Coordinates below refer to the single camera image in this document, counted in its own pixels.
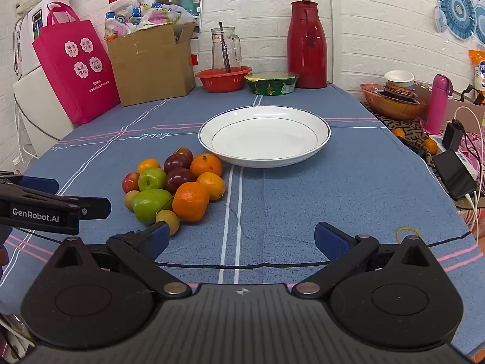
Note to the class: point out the green instant noodle bowl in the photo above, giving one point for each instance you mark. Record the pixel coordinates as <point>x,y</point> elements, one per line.
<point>271,85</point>

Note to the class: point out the red plastic basket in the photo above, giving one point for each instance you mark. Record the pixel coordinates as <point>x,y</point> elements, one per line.
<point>223,81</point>

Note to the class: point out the glass pitcher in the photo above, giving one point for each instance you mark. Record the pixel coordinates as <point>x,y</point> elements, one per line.
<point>233,51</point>

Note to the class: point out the red thermos jug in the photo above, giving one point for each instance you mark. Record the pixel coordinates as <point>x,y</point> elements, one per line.
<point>307,53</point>

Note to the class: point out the white appliance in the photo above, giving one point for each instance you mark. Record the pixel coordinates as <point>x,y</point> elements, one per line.
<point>39,106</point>

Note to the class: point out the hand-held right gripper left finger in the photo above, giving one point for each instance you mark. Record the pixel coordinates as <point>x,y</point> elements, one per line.
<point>159,235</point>

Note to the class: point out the black phone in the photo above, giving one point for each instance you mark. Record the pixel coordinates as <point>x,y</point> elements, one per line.
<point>454,174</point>

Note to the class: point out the dark red plum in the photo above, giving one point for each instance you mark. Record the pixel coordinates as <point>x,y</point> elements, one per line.
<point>179,180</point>
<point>176,162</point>
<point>185,151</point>

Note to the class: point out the dark patterned bowl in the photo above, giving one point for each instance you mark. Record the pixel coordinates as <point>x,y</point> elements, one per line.
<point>398,93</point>

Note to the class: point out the pink thermos bottle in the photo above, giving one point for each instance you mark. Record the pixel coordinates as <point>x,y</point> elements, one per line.
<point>437,102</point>

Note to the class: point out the brown cardboard box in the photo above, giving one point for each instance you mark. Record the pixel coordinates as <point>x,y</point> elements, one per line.
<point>151,68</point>

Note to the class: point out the brown patterned cloth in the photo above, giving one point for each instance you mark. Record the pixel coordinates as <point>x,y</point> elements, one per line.
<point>394,125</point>

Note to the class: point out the blue paper fan decoration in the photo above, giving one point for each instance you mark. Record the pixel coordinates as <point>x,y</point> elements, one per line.
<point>458,9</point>

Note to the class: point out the small yellow fruit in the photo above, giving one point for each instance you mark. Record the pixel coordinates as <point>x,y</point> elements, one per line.
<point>130,199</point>
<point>168,221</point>

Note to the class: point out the black charger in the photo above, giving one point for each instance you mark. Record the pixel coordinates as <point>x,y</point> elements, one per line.
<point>452,136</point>

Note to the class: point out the amber glass bowl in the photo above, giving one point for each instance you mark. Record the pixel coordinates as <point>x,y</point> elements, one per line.
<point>394,110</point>

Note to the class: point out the open cardboard box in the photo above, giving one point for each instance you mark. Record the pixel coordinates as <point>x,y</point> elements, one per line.
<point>468,112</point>

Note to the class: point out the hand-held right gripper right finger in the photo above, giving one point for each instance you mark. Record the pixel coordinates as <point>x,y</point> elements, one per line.
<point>329,240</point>

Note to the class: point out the floral cloth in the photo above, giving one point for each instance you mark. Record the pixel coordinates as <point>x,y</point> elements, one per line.
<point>159,17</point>

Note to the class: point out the pink tote bag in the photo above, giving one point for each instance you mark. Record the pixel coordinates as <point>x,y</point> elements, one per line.
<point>75,72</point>

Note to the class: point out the orange snack bag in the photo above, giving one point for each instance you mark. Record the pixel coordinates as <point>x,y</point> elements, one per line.
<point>478,68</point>

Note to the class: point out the blue striped tablecloth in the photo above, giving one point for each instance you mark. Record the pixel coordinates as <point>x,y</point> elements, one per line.
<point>341,197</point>

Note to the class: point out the large orange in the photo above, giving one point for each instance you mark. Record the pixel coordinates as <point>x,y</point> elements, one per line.
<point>190,201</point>

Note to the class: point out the large green apple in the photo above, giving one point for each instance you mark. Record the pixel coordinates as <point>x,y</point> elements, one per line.
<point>150,205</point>

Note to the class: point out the yellow rubber band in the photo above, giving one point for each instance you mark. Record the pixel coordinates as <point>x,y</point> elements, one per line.
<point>398,231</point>

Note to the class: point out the dark long utensil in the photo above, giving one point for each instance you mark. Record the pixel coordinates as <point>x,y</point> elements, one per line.
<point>225,53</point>

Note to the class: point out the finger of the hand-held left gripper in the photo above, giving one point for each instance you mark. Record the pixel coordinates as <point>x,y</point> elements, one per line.
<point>93,207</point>
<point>39,185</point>

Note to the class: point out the white plate with blue rim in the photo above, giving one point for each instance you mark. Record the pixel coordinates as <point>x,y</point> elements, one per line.
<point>265,136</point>

